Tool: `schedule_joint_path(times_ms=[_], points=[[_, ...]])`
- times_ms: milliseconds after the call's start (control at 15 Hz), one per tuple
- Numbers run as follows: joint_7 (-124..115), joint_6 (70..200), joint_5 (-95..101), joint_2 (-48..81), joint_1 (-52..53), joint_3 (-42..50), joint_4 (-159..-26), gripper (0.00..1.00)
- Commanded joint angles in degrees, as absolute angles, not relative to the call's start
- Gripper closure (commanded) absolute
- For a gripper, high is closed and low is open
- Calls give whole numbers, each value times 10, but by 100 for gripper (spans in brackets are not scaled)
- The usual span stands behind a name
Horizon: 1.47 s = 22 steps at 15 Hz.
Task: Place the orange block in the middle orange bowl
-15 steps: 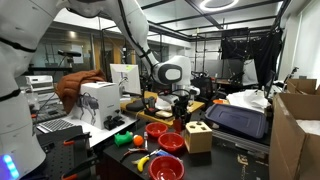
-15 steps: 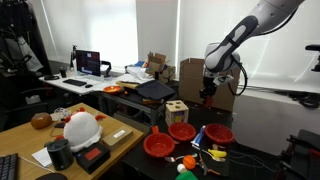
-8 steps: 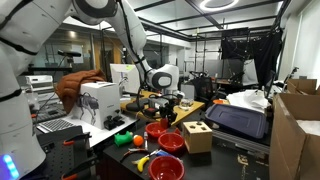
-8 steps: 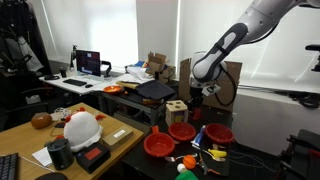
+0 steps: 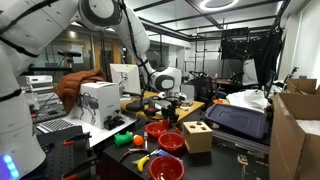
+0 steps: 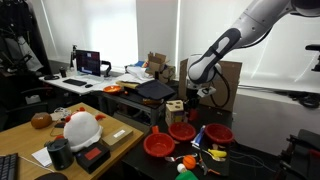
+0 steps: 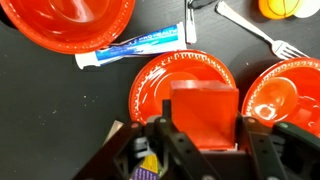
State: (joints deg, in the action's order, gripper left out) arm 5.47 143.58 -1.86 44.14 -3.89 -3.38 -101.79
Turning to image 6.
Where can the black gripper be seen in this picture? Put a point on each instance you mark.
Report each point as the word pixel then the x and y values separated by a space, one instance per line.
pixel 192 96

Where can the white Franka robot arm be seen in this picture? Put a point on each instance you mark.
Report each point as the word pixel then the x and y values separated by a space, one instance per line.
pixel 213 56

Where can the red plastic bowl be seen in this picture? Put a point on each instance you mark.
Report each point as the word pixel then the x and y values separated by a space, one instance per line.
pixel 159 145
pixel 181 131
pixel 219 133

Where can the small red cylinder block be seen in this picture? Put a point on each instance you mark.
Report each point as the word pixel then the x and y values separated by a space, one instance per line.
pixel 155 129

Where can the orange bowl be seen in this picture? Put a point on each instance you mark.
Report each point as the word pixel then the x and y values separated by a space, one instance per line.
pixel 112 89

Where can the wooden shape sorter box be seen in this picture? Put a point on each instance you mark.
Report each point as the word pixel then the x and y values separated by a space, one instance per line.
pixel 175 111

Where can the large cardboard box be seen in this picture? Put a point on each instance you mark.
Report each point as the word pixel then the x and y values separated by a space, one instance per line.
pixel 233 90

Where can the yellow banana toy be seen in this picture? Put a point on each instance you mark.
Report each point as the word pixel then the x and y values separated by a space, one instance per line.
pixel 217 153

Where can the orange ball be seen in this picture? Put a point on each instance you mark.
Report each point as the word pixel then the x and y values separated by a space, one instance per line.
pixel 189 162

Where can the small white ball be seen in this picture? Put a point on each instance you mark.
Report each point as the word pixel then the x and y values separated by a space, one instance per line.
pixel 181 167

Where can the small open cardboard box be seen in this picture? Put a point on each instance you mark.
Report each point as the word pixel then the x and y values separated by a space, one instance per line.
pixel 156 61

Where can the black metal cart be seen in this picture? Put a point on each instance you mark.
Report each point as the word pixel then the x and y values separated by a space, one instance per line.
pixel 133 101

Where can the white paper pile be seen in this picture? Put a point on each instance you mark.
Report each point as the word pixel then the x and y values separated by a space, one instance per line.
pixel 138 73

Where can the green plastic toy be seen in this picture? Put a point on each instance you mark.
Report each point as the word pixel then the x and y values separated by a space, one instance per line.
pixel 186 175

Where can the tan cardboard piece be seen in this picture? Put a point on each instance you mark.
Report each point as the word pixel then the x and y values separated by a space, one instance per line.
pixel 126 85

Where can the flat cardboard box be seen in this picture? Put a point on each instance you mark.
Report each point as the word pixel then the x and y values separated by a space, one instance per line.
pixel 116 136

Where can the black computer mouse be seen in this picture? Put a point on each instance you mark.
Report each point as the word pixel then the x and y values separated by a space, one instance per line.
pixel 88 86

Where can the black box red label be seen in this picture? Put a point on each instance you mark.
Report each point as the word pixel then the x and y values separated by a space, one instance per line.
pixel 93 156

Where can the white plush chicken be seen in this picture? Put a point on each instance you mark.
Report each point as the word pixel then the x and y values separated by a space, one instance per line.
pixel 81 130

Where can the lit computer monitor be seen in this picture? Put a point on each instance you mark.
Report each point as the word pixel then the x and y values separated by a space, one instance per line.
pixel 88 62

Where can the black keyboard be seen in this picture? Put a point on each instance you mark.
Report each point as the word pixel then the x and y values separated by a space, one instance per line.
pixel 74 82
pixel 8 166

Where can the black webcam stand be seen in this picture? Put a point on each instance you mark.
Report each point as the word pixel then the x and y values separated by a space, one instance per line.
pixel 73 56

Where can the black cup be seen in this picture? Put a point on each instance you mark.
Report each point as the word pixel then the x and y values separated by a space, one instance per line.
pixel 63 72

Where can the white desk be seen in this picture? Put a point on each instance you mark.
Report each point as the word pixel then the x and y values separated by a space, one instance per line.
pixel 58 82

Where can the black mug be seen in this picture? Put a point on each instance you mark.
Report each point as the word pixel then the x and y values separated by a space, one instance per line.
pixel 60 154

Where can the black headphones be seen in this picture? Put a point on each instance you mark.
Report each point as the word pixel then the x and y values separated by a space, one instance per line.
pixel 51 77

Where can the brown ball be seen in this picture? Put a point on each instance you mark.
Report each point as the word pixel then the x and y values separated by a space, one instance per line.
pixel 41 120

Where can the black round pad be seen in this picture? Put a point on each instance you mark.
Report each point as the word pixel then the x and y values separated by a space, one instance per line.
pixel 51 176

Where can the white paper sheet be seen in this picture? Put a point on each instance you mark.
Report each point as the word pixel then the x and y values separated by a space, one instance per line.
pixel 41 156

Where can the small white container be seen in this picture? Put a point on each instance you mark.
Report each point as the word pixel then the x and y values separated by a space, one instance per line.
pixel 33 99

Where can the black office chair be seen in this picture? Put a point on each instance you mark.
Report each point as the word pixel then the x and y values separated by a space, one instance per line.
pixel 20 110

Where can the wooden desk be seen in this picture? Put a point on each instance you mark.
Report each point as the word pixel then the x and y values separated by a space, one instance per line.
pixel 20 140

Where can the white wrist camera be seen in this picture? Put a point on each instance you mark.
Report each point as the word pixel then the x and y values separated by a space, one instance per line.
pixel 206 91

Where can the black equipment frame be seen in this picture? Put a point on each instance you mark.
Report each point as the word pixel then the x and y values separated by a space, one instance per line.
pixel 300 156

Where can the black camera on stand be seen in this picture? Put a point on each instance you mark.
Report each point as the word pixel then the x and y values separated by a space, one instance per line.
pixel 315 48

